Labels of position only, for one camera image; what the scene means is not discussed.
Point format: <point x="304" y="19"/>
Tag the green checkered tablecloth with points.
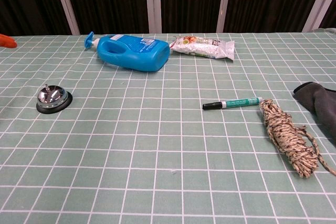
<point x="168" y="142"/>

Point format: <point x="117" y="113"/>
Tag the silver call bell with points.
<point x="51" y="96"/>

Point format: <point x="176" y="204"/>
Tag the blue pump detergent bottle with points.
<point x="131" y="53"/>

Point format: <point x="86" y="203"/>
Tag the silver printed snack packet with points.
<point x="204" y="47"/>

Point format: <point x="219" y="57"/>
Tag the green marker pen black cap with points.
<point x="236" y="102"/>

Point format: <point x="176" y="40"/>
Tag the dark grey cloth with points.
<point x="320" y="106"/>

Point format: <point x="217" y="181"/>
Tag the orange object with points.
<point x="6" y="41"/>

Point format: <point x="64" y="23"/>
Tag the white vertical frame post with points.
<point x="65" y="2"/>
<point x="316" y="1"/>
<point x="153" y="2"/>
<point x="224" y="2"/>

